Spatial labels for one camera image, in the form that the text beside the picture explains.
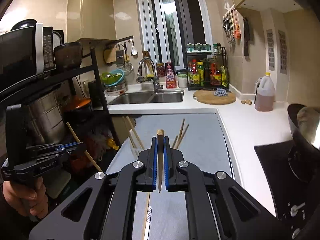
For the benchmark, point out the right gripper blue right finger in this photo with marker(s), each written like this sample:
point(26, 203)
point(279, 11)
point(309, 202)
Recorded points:
point(166, 164)

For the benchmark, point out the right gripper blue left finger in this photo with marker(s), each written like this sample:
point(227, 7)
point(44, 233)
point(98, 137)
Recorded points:
point(154, 148)

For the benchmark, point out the white striped spoon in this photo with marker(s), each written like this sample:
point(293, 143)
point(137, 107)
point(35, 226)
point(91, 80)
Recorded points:
point(148, 223)

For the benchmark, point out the chrome kitchen faucet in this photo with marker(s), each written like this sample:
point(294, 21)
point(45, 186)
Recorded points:
point(147, 72)

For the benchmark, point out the hanging kitchen tools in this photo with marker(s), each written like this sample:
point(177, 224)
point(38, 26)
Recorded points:
point(231, 25)

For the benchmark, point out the person's left hand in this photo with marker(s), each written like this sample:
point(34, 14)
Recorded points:
point(27, 200)

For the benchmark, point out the stainless steel sink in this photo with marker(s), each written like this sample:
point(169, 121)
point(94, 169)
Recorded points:
point(174, 96)

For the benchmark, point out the steel pot on shelf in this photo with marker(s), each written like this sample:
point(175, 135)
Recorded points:
point(45, 119)

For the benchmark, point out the grey table mat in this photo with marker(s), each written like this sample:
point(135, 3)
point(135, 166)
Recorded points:
point(187, 209)

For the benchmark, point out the round wooden cutting board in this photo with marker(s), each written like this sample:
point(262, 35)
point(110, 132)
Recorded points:
point(208, 97)

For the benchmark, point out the white lidded jar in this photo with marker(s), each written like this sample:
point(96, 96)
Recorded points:
point(182, 80)

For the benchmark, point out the red soap bottle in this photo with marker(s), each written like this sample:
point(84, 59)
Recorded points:
point(170, 75)

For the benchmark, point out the red contents glass jar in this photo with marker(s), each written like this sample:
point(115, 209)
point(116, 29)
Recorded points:
point(160, 67)

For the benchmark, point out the green blue bowls stack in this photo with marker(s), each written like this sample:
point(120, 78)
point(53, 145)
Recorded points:
point(112, 78)

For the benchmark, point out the blue dish cloth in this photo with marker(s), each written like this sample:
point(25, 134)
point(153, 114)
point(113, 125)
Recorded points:
point(220, 92)

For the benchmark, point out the black spice rack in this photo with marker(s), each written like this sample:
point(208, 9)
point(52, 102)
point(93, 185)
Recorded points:
point(207, 67)

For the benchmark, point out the hanging white ladle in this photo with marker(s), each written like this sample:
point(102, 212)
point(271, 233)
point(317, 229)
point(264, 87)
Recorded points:
point(134, 51)

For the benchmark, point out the hanging metal grater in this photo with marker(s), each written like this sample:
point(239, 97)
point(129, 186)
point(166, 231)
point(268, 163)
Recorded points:
point(120, 57)

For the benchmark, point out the black microwave oven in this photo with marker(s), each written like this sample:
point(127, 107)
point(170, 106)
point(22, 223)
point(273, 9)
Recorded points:
point(27, 50)

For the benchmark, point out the brown liquid plastic jug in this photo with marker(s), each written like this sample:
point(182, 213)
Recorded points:
point(264, 93)

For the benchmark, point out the dark bowl on shelf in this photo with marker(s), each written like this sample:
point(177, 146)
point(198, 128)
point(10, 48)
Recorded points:
point(68, 55)

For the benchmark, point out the black wok with lid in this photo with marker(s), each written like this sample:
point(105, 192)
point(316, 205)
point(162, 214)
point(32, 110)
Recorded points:
point(304, 127)

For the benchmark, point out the hanging cleaver knife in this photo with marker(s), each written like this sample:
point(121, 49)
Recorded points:
point(247, 37)

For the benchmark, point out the black gas stove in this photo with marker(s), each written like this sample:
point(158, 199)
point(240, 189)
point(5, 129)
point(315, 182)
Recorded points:
point(294, 185)

